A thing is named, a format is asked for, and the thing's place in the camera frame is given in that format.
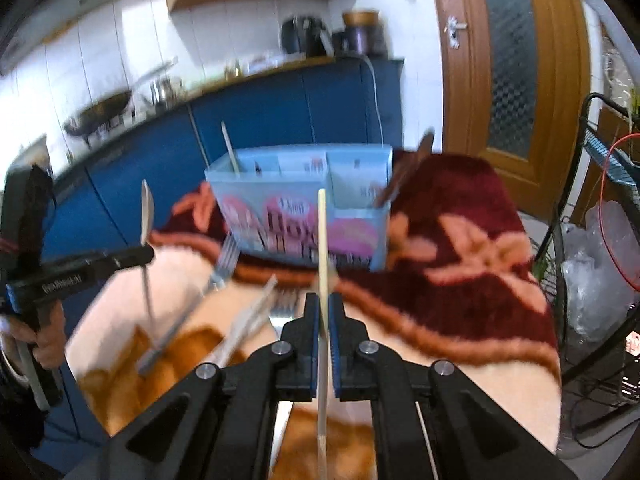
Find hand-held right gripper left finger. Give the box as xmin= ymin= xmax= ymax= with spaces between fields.
xmin=62 ymin=292 xmax=321 ymax=480

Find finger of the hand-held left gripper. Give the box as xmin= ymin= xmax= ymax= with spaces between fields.
xmin=87 ymin=246 xmax=155 ymax=282

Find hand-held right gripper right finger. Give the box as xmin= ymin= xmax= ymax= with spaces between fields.
xmin=329 ymin=292 xmax=581 ymax=480

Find pale spoon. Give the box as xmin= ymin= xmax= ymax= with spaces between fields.
xmin=140 ymin=179 xmax=156 ymax=323

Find beige fork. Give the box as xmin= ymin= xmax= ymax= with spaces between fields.
xmin=212 ymin=274 xmax=278 ymax=368

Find light wooden chopstick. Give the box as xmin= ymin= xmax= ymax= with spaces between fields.
xmin=221 ymin=121 xmax=241 ymax=177
xmin=316 ymin=189 xmax=331 ymax=480
xmin=416 ymin=401 xmax=441 ymax=480

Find light blue organizer box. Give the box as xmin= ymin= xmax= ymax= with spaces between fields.
xmin=204 ymin=144 xmax=395 ymax=273

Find person's left forearm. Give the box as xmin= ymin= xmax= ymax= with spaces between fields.
xmin=0 ymin=355 xmax=51 ymax=456

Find person's left hand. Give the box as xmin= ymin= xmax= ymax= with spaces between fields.
xmin=2 ymin=304 xmax=69 ymax=371

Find black wok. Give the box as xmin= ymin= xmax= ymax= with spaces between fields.
xmin=62 ymin=90 xmax=133 ymax=141

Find red floral blanket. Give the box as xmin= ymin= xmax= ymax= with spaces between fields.
xmin=65 ymin=152 xmax=563 ymax=480

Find steel kettle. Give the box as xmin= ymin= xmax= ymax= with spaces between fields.
xmin=150 ymin=75 xmax=183 ymax=106

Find brown wooden spoon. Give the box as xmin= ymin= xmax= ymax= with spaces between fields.
xmin=372 ymin=129 xmax=436 ymax=208

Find blue lower kitchen cabinets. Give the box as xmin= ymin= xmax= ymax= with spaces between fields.
xmin=37 ymin=57 xmax=406 ymax=441

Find range hood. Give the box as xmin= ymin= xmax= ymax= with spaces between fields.
xmin=0 ymin=0 xmax=126 ymax=76

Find wooden door with glass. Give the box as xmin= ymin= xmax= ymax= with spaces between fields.
xmin=427 ymin=0 xmax=596 ymax=221

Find clear plastic bags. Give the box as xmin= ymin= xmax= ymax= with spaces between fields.
xmin=560 ymin=200 xmax=640 ymax=346

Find black air fryer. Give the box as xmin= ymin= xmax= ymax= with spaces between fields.
xmin=280 ymin=16 xmax=333 ymax=58

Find dark rice cooker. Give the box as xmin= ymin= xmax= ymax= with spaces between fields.
xmin=332 ymin=22 xmax=388 ymax=58

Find brown pot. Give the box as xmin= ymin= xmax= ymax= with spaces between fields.
xmin=342 ymin=10 xmax=381 ymax=28

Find light blue basket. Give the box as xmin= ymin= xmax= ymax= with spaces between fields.
xmin=587 ymin=137 xmax=636 ymax=186

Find black wire rack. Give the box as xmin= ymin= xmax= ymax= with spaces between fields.
xmin=530 ymin=92 xmax=640 ymax=441

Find white power cable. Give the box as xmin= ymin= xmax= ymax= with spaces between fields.
xmin=350 ymin=55 xmax=386 ymax=146

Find red cable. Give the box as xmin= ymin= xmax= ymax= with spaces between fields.
xmin=597 ymin=132 xmax=640 ymax=293

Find metal door handle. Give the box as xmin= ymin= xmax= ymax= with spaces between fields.
xmin=445 ymin=16 xmax=468 ymax=50

